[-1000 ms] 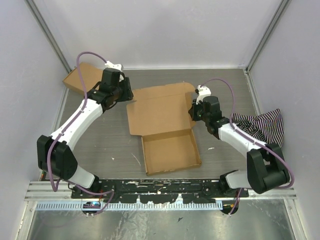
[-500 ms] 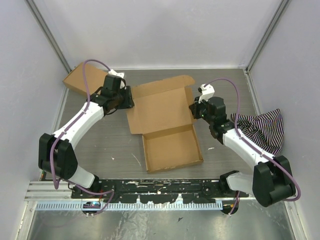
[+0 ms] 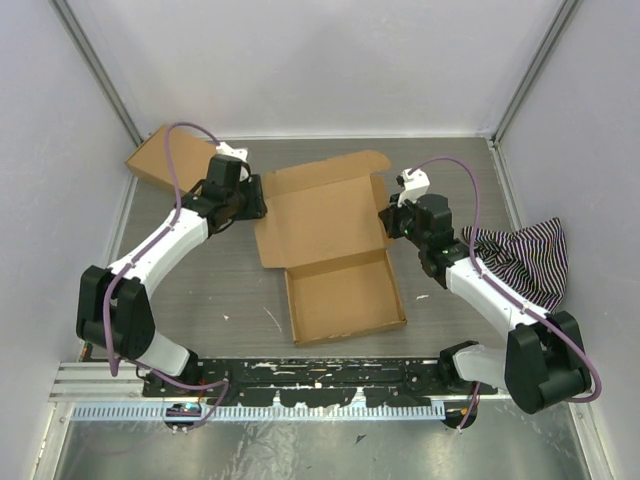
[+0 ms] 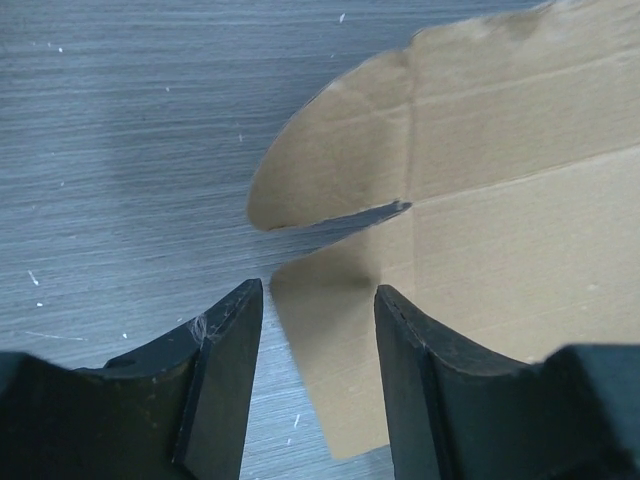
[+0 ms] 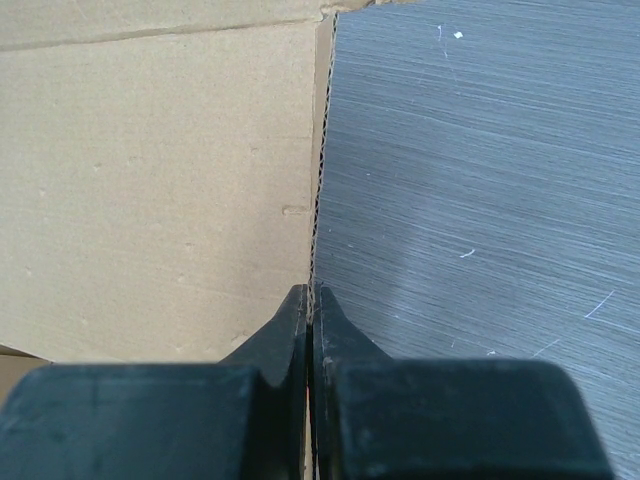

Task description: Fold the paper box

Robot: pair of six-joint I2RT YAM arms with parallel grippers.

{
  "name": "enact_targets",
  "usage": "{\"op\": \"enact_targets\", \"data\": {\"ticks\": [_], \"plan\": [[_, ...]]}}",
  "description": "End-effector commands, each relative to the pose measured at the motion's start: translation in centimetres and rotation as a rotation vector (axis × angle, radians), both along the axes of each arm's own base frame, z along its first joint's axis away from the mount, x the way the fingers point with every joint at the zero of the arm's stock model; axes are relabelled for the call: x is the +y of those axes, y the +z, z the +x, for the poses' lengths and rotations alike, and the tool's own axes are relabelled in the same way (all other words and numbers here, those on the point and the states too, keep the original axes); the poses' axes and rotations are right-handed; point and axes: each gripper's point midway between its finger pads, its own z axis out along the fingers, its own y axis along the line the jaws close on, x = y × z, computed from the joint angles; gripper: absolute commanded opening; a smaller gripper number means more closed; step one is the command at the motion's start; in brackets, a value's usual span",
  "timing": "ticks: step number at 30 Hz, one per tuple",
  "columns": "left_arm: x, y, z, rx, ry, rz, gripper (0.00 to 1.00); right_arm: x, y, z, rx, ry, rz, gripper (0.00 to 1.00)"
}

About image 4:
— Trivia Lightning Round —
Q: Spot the cardboard box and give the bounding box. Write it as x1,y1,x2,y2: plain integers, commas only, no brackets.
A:
247,1,639,459

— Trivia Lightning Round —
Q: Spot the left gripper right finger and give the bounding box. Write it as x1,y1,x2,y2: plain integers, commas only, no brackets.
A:
374,285,639,479

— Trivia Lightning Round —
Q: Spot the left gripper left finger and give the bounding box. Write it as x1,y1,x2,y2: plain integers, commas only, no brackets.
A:
1,279,263,479

